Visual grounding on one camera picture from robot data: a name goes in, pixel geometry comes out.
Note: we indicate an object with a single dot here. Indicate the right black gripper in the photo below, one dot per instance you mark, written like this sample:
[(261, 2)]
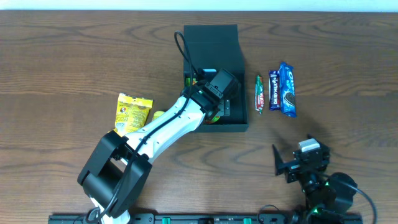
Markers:
[(290, 167)]

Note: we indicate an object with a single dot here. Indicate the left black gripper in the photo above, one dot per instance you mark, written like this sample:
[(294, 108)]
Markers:
[(224, 108)]

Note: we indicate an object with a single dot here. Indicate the Haribo gummy candy bag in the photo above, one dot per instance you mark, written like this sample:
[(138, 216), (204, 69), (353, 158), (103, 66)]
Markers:
[(193, 81)]

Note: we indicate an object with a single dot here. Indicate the yellow Mentos bottle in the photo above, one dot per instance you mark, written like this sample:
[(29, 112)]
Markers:
[(157, 114)]

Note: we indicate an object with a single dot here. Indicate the blue Oreo cookie pack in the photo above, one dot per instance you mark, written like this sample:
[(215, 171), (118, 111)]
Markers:
[(287, 90)]

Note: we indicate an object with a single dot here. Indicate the yellow Hacks candy bag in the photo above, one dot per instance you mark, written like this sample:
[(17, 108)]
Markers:
[(131, 113)]

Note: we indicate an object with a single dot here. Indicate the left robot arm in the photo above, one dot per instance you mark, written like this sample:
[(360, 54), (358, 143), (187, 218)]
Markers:
[(115, 173)]

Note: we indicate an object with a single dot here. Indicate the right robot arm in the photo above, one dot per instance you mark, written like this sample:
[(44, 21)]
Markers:
[(327, 199)]

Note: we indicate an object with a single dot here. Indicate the dark green open box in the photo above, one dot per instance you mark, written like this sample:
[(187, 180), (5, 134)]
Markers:
[(215, 47)]

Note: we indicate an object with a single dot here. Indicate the red green KitKat bar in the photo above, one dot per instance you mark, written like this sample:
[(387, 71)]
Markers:
[(259, 94)]

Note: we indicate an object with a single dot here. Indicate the purple Dairy Milk bar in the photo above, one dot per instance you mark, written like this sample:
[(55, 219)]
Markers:
[(274, 101)]

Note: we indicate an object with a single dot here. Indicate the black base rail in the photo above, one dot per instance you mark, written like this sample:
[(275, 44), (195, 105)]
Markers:
[(148, 218)]

